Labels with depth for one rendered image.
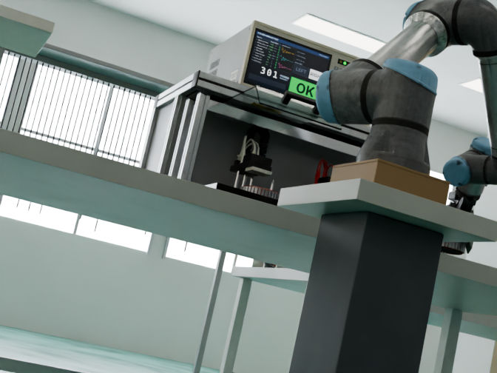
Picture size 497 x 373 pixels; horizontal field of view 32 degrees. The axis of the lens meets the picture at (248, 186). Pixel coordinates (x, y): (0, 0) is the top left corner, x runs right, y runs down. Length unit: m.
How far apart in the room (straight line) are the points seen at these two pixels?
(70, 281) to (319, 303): 7.09
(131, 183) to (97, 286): 6.81
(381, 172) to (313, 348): 0.36
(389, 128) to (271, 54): 0.89
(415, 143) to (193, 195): 0.56
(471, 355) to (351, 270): 4.80
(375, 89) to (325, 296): 0.43
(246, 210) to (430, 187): 0.51
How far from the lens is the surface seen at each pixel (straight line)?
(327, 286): 1.71
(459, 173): 2.29
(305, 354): 1.73
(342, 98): 1.84
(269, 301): 9.35
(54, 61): 5.96
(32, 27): 2.69
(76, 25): 9.01
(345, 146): 2.60
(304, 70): 2.61
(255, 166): 2.41
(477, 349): 6.37
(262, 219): 2.08
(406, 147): 1.73
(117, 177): 1.97
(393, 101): 1.77
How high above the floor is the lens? 0.44
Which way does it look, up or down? 9 degrees up
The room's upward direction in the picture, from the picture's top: 13 degrees clockwise
